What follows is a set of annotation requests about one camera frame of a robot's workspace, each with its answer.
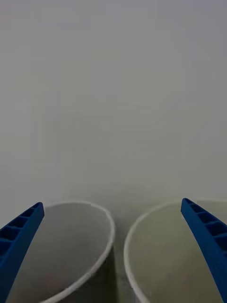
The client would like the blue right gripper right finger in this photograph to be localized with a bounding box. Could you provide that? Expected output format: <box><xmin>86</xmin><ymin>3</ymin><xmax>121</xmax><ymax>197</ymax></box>
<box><xmin>181</xmin><ymin>197</ymin><xmax>227</xmax><ymax>303</ymax></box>

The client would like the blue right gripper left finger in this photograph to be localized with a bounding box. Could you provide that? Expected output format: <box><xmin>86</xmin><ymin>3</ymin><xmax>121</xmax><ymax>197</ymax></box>
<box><xmin>0</xmin><ymin>202</ymin><xmax>45</xmax><ymax>303</ymax></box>

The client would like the yellow-green plastic waste bin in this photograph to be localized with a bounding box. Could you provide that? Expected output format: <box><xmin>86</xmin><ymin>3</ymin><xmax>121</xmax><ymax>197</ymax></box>
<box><xmin>123</xmin><ymin>197</ymin><xmax>227</xmax><ymax>303</ymax></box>

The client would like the grey plastic waste bin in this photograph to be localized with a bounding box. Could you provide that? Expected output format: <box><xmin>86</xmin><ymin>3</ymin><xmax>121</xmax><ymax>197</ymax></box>
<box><xmin>4</xmin><ymin>200</ymin><xmax>116</xmax><ymax>303</ymax></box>

